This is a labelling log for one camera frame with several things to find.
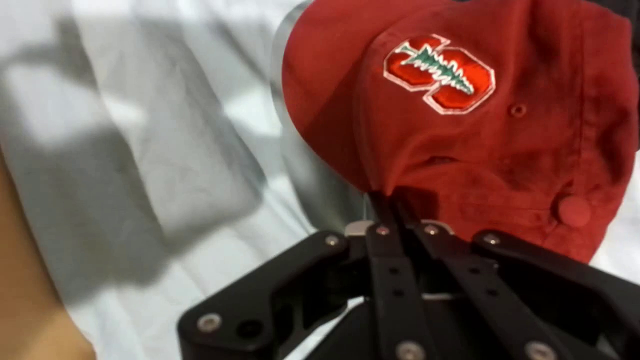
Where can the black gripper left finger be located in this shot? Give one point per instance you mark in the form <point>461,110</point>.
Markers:
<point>386,287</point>

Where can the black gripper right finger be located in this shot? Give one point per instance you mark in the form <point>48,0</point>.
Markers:
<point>506,300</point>

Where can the red cap with logo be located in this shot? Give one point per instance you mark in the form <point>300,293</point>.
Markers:
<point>466,132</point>

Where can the light blue bed sheet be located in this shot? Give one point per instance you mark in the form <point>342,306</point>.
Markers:
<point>166,167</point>

